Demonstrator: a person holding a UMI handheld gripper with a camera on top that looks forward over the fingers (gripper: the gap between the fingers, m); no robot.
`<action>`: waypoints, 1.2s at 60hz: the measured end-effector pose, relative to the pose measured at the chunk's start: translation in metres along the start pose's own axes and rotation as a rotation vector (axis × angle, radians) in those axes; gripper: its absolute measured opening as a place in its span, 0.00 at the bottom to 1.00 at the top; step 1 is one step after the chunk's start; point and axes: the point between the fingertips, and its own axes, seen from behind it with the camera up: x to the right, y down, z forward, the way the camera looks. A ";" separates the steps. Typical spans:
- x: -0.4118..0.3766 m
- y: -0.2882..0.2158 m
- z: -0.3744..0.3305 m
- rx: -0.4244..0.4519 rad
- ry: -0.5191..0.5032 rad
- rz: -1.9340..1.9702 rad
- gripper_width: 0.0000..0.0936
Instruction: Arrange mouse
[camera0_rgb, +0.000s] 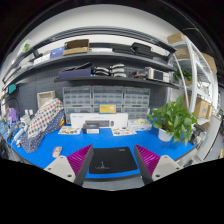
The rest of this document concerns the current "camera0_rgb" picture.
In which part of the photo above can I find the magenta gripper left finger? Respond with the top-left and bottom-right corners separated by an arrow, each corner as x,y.
45,145 -> 94,186

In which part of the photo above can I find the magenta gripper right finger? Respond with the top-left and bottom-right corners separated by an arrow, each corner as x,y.
134,145 -> 182,185

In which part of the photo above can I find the black mouse pad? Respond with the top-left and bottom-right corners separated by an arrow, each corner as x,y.
89,147 -> 137,174

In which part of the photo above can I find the small tan object on mat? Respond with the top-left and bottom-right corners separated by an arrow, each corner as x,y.
52,146 -> 62,158

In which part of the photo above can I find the small black box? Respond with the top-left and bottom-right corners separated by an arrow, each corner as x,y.
82,124 -> 100,134

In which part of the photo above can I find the picture card left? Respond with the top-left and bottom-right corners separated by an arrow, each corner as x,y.
59,126 -> 81,135

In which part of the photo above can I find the picture card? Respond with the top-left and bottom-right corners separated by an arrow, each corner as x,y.
59,126 -> 81,135
111,128 -> 137,136

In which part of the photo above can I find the blue desk mat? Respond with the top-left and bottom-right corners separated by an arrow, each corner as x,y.
10,128 -> 195,168

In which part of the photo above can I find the white small carton box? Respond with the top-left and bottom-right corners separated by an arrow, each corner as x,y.
128,118 -> 152,131

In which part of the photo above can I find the picture card right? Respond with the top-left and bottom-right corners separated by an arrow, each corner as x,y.
111,128 -> 137,136

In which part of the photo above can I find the green potted plant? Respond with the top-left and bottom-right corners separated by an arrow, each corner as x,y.
147,96 -> 197,145

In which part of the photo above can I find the patterned fabric cover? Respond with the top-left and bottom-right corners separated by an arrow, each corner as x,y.
20,98 -> 64,153

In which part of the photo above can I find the white long keyboard box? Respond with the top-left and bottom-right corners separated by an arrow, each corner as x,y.
70,113 -> 128,128

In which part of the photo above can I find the yellow label box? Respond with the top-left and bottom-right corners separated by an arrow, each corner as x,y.
99,104 -> 116,114

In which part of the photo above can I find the grey drawer organizer cabinet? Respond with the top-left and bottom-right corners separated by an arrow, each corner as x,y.
62,85 -> 150,124

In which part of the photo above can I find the dark blue flat box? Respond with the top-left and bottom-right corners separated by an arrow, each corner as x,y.
59,63 -> 92,79

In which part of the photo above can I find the white metal shelving rack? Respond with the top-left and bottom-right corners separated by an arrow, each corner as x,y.
168,33 -> 218,125

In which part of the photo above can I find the brown cardboard box on shelf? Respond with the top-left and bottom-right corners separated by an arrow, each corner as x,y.
63,39 -> 89,55

